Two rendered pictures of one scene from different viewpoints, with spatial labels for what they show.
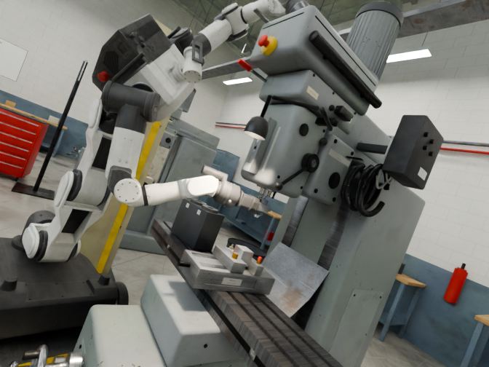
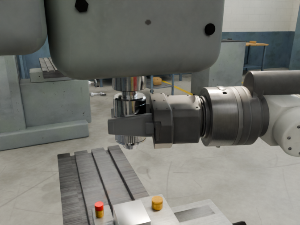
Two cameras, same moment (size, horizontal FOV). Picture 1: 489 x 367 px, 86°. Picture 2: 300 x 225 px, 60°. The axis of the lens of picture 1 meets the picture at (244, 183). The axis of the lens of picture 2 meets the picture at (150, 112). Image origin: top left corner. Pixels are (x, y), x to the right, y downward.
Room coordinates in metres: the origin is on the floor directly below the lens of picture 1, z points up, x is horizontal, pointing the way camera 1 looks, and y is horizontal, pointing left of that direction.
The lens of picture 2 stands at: (1.37, 0.04, 1.36)
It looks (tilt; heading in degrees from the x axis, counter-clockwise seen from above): 18 degrees down; 196
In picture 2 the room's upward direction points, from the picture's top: straight up
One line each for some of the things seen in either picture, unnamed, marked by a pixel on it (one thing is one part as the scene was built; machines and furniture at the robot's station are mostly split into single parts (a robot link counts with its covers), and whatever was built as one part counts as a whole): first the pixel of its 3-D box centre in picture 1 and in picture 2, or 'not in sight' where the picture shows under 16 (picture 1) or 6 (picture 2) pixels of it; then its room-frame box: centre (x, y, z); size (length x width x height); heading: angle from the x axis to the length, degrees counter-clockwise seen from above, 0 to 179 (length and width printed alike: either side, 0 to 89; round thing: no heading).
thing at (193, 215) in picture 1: (197, 222); not in sight; (1.35, 0.15, 1.02); 0.22 x 0.12 x 0.20; 48
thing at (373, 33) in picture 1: (366, 50); not in sight; (1.18, -0.29, 2.05); 0.20 x 0.20 x 0.32
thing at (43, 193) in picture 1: (60, 127); not in sight; (3.98, 2.90, 1.05); 0.50 x 0.50 x 2.11; 37
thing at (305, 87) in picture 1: (308, 105); not in sight; (1.06, -0.12, 1.68); 0.34 x 0.24 x 0.10; 127
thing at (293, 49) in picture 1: (316, 71); not in sight; (1.04, -0.10, 1.81); 0.47 x 0.26 x 0.16; 127
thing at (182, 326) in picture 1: (217, 314); not in sight; (1.03, -0.09, 0.78); 0.50 x 0.35 x 0.12; 127
